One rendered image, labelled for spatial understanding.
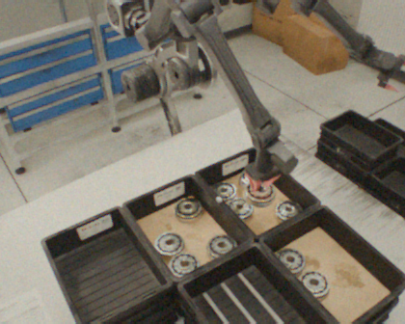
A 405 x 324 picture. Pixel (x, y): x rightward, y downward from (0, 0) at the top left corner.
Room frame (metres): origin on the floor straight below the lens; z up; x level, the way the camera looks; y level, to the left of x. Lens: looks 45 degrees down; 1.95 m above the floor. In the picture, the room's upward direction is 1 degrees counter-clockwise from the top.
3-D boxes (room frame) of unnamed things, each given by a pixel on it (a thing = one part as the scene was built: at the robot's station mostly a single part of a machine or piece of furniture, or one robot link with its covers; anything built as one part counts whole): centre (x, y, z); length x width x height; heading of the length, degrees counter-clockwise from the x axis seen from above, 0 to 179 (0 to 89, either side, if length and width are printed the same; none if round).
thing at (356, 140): (1.90, -0.84, 0.37); 0.40 x 0.30 x 0.45; 37
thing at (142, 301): (0.76, 0.36, 0.92); 0.40 x 0.30 x 0.02; 33
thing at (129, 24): (1.36, 0.25, 1.45); 0.09 x 0.08 x 0.12; 127
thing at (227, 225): (0.92, 0.11, 0.87); 0.40 x 0.30 x 0.11; 33
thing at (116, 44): (3.03, 0.51, 0.60); 0.72 x 0.03 x 0.56; 127
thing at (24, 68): (2.55, 1.15, 0.60); 0.72 x 0.03 x 0.56; 127
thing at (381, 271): (0.75, -0.36, 0.87); 0.40 x 0.30 x 0.11; 33
